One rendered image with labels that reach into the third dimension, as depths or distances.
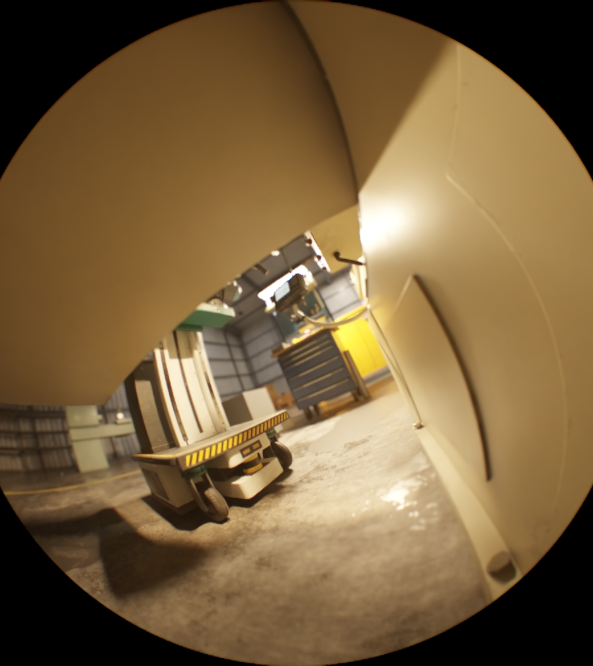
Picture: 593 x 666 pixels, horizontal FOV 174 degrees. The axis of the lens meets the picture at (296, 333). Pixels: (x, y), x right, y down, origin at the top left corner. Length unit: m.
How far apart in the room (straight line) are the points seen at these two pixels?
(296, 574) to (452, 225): 0.59
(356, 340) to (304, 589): 3.28
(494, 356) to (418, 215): 0.13
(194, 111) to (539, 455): 0.37
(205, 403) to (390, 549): 1.08
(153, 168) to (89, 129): 0.08
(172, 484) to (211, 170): 0.94
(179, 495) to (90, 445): 4.34
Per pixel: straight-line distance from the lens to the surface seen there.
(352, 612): 0.43
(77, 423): 5.24
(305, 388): 2.38
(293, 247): 11.99
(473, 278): 0.16
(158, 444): 1.15
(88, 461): 5.17
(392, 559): 0.47
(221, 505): 0.80
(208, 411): 1.19
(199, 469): 0.80
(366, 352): 3.37
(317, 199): 0.29
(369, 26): 0.15
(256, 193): 0.25
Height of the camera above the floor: 0.39
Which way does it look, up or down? 16 degrees up
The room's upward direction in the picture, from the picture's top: 24 degrees counter-clockwise
